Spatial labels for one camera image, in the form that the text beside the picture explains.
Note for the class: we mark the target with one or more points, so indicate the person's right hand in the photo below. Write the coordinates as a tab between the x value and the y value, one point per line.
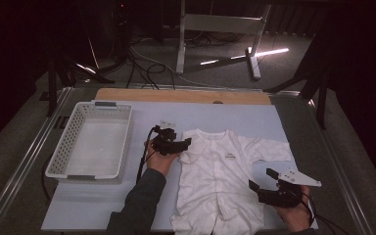
297	217

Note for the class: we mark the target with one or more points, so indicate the white perforated plastic basket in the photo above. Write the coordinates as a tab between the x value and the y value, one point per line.
91	147

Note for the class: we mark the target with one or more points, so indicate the black stand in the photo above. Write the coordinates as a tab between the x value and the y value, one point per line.
322	104
51	91

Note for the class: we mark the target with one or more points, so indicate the person's left hand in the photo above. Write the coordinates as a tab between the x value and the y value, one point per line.
160	163

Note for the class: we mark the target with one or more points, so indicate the pale blue table mat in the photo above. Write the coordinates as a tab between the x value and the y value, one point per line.
192	114

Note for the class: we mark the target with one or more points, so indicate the aluminium rail frame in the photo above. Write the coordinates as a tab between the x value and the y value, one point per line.
29	153

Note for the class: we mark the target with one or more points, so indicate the white metal desk frame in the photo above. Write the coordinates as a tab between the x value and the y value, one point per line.
222	23

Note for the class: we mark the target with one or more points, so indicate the dark pleated curtain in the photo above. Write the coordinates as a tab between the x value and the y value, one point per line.
290	23

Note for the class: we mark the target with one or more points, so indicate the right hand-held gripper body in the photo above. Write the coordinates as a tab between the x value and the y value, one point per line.
284	197

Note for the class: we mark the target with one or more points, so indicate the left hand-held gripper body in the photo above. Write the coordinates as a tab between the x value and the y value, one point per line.
164	145

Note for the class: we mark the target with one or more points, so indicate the white baby romper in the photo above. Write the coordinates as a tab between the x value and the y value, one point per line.
215	169

